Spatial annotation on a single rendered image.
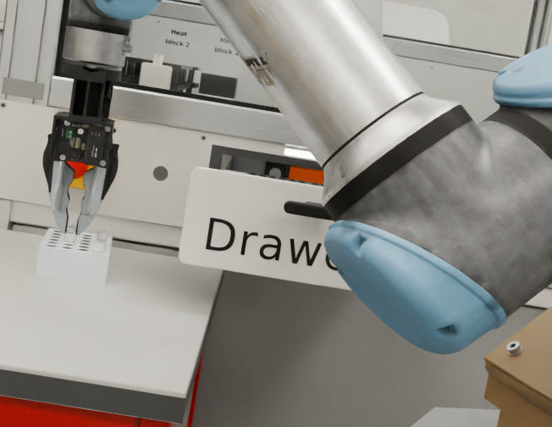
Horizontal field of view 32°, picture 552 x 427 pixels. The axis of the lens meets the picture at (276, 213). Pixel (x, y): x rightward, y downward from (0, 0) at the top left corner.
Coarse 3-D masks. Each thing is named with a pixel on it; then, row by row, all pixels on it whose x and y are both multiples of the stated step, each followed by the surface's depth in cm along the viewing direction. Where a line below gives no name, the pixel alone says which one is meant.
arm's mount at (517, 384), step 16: (544, 320) 81; (512, 336) 82; (528, 336) 80; (544, 336) 79; (496, 352) 81; (512, 352) 79; (528, 352) 79; (544, 352) 78; (496, 368) 80; (512, 368) 78; (528, 368) 77; (544, 368) 76; (496, 384) 80; (512, 384) 77; (528, 384) 75; (544, 384) 74; (496, 400) 80; (512, 400) 78; (528, 400) 76; (544, 400) 73; (512, 416) 77; (528, 416) 75; (544, 416) 74
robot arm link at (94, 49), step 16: (80, 32) 114; (96, 32) 114; (64, 48) 116; (80, 48) 114; (96, 48) 114; (112, 48) 115; (128, 48) 118; (80, 64) 115; (96, 64) 115; (112, 64) 115
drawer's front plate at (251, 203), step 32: (192, 192) 108; (224, 192) 108; (256, 192) 108; (288, 192) 108; (320, 192) 108; (192, 224) 108; (224, 224) 108; (256, 224) 108; (288, 224) 108; (320, 224) 108; (192, 256) 109; (224, 256) 109; (256, 256) 109; (288, 256) 109; (320, 256) 109
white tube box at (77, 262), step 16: (48, 240) 119; (64, 240) 121; (80, 240) 123; (96, 240) 124; (48, 256) 115; (64, 256) 115; (80, 256) 116; (96, 256) 116; (48, 272) 116; (64, 272) 116; (80, 272) 116; (96, 272) 116
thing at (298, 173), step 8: (272, 168) 177; (280, 168) 177; (296, 168) 177; (304, 168) 177; (280, 176) 177; (288, 176) 179; (296, 176) 177; (304, 176) 177; (312, 176) 177; (320, 176) 177
